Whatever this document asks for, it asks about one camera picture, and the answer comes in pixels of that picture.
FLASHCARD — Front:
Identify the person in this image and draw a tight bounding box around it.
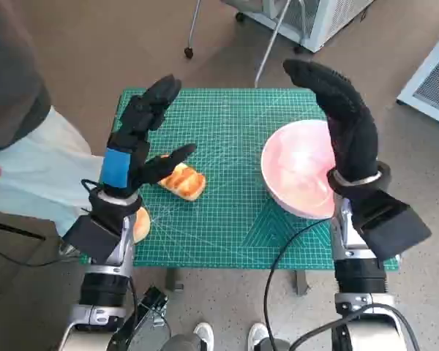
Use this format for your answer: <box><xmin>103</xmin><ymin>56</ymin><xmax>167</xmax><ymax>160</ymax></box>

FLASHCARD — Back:
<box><xmin>0</xmin><ymin>0</ymin><xmax>105</xmax><ymax>257</ymax></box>

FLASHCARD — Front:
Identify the white cabinet on casters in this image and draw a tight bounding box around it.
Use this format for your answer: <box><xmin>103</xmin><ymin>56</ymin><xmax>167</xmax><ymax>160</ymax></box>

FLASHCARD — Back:
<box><xmin>219</xmin><ymin>0</ymin><xmax>376</xmax><ymax>54</ymax></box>

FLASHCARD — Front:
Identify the dark table leg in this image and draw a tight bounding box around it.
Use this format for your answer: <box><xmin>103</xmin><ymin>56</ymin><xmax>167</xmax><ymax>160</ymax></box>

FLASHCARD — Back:
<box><xmin>166</xmin><ymin>268</ymin><xmax>184</xmax><ymax>293</ymax></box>
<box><xmin>295</xmin><ymin>269</ymin><xmax>309</xmax><ymax>296</ymax></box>

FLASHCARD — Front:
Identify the long toy bread loaf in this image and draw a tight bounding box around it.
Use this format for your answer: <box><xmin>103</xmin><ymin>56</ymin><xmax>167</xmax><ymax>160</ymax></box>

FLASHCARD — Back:
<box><xmin>156</xmin><ymin>155</ymin><xmax>207</xmax><ymax>201</ymax></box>

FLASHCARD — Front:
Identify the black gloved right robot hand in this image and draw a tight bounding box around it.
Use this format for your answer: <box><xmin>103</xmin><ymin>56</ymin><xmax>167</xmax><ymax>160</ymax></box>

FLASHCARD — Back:
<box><xmin>282</xmin><ymin>58</ymin><xmax>380</xmax><ymax>183</ymax></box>

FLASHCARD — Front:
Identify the pink bowl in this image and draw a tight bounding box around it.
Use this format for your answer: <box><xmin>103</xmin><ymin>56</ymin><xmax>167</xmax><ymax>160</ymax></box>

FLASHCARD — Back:
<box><xmin>260</xmin><ymin>119</ymin><xmax>339</xmax><ymax>220</ymax></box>

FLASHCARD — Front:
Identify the silver chair frame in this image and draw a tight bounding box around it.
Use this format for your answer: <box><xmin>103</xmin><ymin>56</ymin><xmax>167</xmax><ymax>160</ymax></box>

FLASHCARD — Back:
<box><xmin>184</xmin><ymin>0</ymin><xmax>292</xmax><ymax>88</ymax></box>

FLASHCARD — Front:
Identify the white shoe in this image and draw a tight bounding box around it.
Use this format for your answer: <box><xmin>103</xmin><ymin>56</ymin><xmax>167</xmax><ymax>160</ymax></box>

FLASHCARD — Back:
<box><xmin>192</xmin><ymin>321</ymin><xmax>215</xmax><ymax>351</ymax></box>
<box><xmin>247</xmin><ymin>322</ymin><xmax>270</xmax><ymax>351</ymax></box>

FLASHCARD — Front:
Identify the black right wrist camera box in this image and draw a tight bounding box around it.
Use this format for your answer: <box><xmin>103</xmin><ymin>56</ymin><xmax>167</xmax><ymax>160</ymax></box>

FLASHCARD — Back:
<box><xmin>350</xmin><ymin>189</ymin><xmax>432</xmax><ymax>263</ymax></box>

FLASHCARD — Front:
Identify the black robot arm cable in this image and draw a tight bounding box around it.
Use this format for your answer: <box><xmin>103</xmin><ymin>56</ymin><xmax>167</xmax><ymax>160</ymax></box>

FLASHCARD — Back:
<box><xmin>80</xmin><ymin>178</ymin><xmax>139</xmax><ymax>351</ymax></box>
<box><xmin>288</xmin><ymin>303</ymin><xmax>421</xmax><ymax>351</ymax></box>
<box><xmin>263</xmin><ymin>218</ymin><xmax>338</xmax><ymax>351</ymax></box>

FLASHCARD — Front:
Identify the white vent panel unit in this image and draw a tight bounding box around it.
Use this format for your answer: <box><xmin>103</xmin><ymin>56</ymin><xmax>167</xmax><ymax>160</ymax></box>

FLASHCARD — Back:
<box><xmin>397</xmin><ymin>23</ymin><xmax>439</xmax><ymax>131</ymax></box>

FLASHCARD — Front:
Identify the black metal stand bar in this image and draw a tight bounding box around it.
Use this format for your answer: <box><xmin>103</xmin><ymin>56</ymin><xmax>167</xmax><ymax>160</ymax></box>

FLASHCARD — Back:
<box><xmin>108</xmin><ymin>286</ymin><xmax>171</xmax><ymax>351</ymax></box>

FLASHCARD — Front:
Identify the green cutting mat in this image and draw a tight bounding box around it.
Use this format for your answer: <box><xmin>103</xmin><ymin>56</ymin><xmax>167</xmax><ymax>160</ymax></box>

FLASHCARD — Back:
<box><xmin>79</xmin><ymin>86</ymin><xmax>402</xmax><ymax>271</ymax></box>

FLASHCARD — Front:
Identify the grey leg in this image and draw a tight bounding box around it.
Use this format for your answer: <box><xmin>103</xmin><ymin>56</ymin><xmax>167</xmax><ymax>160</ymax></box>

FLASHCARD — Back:
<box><xmin>160</xmin><ymin>333</ymin><xmax>202</xmax><ymax>351</ymax></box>
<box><xmin>258</xmin><ymin>336</ymin><xmax>290</xmax><ymax>351</ymax></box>

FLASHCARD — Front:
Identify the thin black floor cable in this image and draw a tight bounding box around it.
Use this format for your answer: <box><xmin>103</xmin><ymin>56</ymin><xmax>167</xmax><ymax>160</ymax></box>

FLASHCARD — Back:
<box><xmin>0</xmin><ymin>239</ymin><xmax>67</xmax><ymax>267</ymax></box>

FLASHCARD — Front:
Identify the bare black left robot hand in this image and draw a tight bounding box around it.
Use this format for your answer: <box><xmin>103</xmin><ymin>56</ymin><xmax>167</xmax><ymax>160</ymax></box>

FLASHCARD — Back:
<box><xmin>94</xmin><ymin>74</ymin><xmax>198</xmax><ymax>200</ymax></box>

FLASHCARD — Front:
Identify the round toy bread bun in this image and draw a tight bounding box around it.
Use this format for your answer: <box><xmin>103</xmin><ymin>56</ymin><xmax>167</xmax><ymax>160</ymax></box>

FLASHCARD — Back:
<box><xmin>131</xmin><ymin>206</ymin><xmax>151</xmax><ymax>244</ymax></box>

